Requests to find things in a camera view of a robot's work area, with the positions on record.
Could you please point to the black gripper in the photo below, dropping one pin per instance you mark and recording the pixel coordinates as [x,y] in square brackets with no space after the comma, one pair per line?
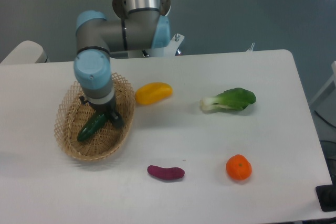
[105,105]

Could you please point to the dark green cucumber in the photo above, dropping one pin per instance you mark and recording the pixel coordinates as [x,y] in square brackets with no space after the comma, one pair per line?
[94,124]

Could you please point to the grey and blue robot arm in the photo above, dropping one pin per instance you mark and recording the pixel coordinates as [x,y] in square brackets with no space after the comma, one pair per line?
[143,28]

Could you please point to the woven wicker basket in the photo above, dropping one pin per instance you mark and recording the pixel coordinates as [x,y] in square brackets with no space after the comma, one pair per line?
[73,115]

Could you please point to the yellow bell pepper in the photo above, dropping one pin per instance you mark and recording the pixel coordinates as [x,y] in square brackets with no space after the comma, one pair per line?
[153,93]

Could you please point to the purple sweet potato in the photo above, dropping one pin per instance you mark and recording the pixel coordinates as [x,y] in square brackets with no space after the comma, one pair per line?
[172,173]

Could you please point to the white chair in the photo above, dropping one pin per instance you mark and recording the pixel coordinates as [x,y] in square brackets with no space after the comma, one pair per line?
[27,52]

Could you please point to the green bok choy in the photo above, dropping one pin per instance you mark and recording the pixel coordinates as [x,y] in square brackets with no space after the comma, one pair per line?
[237,99]

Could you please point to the orange tangerine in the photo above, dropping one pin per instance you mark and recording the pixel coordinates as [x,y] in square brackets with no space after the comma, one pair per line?
[238,168]

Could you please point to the black device at table edge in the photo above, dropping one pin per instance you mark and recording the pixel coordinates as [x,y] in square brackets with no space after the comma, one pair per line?
[326,197]

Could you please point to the white frame at right edge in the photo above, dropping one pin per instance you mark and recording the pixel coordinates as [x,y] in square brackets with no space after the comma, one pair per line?
[327,88]

